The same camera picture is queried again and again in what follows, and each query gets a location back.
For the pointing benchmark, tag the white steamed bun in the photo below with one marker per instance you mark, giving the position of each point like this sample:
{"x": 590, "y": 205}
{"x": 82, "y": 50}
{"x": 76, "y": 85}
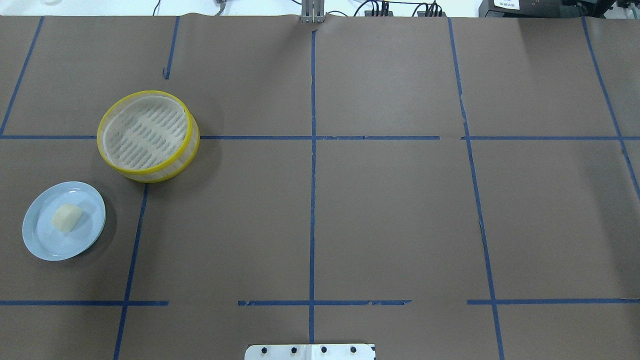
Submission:
{"x": 66, "y": 217}

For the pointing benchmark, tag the yellow rimmed bamboo steamer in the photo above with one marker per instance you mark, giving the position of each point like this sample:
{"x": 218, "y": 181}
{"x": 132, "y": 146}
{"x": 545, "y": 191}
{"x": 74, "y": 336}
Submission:
{"x": 176, "y": 164}

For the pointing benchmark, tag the white mesh steamer liner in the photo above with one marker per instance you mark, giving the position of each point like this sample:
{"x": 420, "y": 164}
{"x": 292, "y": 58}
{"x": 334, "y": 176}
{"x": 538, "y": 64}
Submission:
{"x": 144, "y": 130}

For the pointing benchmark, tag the black box with label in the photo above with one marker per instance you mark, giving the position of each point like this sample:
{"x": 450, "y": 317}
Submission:
{"x": 544, "y": 9}

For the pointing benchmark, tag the light blue plate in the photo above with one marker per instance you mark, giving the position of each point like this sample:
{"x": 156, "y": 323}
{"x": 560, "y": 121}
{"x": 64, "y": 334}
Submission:
{"x": 46, "y": 242}

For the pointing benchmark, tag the aluminium frame post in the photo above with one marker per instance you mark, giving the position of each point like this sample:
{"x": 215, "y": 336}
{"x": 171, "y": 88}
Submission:
{"x": 313, "y": 11}

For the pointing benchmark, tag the black cable connector left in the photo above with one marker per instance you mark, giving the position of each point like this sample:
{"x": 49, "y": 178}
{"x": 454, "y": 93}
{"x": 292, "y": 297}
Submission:
{"x": 379, "y": 9}

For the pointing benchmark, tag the black cable connector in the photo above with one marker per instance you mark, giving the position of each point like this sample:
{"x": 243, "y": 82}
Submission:
{"x": 379, "y": 9}
{"x": 429, "y": 10}

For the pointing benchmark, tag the white camera stand base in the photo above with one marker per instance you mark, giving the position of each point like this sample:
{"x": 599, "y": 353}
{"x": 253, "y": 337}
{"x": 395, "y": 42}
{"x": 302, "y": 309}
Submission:
{"x": 331, "y": 351}

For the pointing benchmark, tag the black cable connector right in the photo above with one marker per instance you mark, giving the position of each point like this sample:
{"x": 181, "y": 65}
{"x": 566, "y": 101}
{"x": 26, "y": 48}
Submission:
{"x": 429, "y": 10}

